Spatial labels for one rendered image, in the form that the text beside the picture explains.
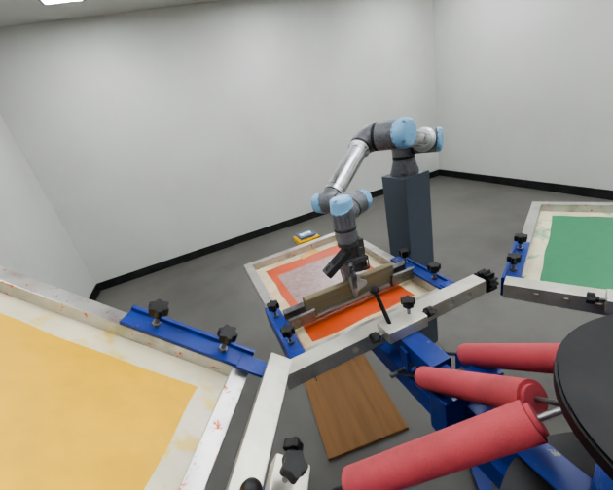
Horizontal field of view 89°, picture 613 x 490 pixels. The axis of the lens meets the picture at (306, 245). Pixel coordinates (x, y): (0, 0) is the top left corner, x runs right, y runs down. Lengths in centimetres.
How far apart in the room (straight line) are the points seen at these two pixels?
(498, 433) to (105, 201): 457
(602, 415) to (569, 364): 6
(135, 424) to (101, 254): 427
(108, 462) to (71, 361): 22
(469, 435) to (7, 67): 484
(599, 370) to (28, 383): 86
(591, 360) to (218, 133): 442
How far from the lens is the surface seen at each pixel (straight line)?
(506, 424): 51
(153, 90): 459
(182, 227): 472
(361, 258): 108
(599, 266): 145
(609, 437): 43
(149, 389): 76
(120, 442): 71
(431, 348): 88
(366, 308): 116
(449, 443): 53
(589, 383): 47
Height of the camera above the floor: 165
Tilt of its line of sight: 23 degrees down
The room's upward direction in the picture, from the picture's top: 13 degrees counter-clockwise
